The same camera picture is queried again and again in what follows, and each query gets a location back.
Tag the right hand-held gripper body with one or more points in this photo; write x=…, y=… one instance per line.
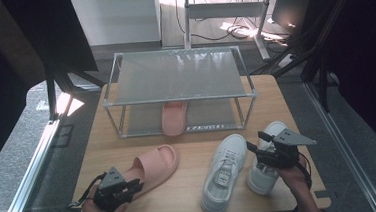
x=279, y=154

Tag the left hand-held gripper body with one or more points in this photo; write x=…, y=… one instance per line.
x=111, y=191

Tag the white lace-up sneaker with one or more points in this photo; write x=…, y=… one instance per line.
x=261, y=179
x=227, y=150

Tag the pink rubber slipper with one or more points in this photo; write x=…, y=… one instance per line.
x=156, y=161
x=173, y=120

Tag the grey metal shoe rack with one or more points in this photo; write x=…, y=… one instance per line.
x=177, y=75

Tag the person's right hand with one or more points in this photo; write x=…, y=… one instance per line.
x=293, y=177

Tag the black metal stand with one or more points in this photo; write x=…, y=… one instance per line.
x=323, y=86
x=51, y=95

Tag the white power strip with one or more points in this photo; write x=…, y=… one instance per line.
x=286, y=60

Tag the black monitor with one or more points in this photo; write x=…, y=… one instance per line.
x=289, y=8

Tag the dark curtain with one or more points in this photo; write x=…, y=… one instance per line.
x=64, y=34
x=373, y=56

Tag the white cabinet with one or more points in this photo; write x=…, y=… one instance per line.
x=116, y=20

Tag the brown board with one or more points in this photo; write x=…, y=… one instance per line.
x=11, y=41

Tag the aluminium floor rail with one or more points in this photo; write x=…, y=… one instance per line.
x=30, y=178
x=346, y=155

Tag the white desk frame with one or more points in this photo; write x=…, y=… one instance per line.
x=226, y=9

